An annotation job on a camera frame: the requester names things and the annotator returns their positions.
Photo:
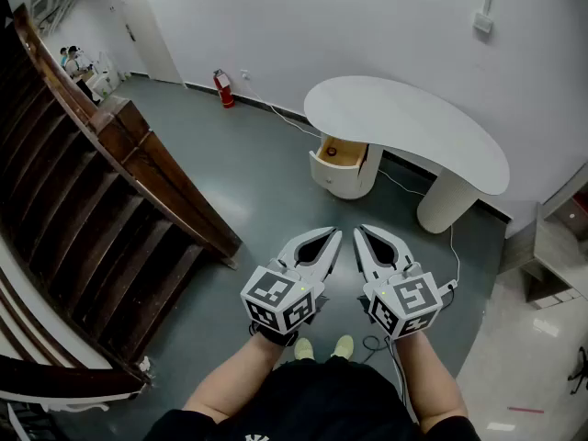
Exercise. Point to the person's black clothing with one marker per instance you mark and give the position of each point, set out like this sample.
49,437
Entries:
298,398

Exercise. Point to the person's right forearm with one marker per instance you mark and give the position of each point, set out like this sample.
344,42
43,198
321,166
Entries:
432,384

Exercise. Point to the white wall junction box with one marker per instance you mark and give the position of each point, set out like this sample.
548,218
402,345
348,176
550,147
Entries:
483,22

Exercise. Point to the pale yellow right shoe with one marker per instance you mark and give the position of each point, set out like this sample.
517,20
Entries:
342,346

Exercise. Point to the red fire extinguisher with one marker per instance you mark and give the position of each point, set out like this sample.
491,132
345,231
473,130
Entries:
225,87

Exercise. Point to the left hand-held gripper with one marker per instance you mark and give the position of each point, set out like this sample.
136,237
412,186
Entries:
275,292

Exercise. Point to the cream large drawer wooden inside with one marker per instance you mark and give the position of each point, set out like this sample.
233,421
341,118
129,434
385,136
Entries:
342,156

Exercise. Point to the white table with drawer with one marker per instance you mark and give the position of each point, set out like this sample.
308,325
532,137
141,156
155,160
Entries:
404,122

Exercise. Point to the pale yellow left shoe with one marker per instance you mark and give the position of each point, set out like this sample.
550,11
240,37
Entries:
304,349

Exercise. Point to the pale yellow shoe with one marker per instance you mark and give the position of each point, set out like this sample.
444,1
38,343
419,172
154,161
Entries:
304,349
342,346

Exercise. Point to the person's left forearm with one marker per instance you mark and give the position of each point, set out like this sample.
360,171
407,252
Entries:
239,375

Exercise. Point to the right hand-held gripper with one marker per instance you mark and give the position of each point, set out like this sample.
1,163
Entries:
409,301

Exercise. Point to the black office chair base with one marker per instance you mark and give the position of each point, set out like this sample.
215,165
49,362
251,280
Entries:
581,370

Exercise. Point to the white door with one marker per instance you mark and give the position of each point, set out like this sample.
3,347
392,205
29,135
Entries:
147,26

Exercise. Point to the small white scrap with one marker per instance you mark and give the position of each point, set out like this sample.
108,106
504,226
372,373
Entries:
144,365

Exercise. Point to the grey low cabinet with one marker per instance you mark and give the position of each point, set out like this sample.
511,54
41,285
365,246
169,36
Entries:
533,255

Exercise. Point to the red floor tape strip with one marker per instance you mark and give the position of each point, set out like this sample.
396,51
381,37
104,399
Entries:
526,410

